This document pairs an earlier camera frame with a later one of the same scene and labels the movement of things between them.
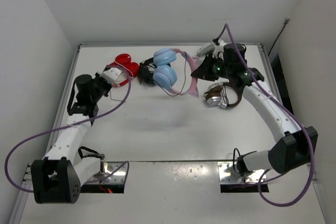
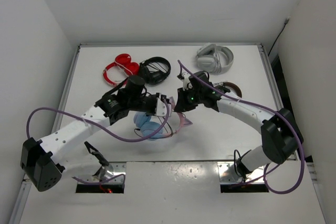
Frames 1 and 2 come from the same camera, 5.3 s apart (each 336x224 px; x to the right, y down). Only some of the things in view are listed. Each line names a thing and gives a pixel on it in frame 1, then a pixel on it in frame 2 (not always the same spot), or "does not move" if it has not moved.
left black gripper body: x=101 y=87 -> x=142 y=103
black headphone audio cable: x=159 y=87 -> x=156 y=137
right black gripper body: x=223 y=68 -> x=196 y=96
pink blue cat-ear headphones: x=165 y=73 -> x=148 y=125
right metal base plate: x=227 y=174 does not move
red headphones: x=131 y=68 does not move
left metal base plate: x=117 y=176 does not move
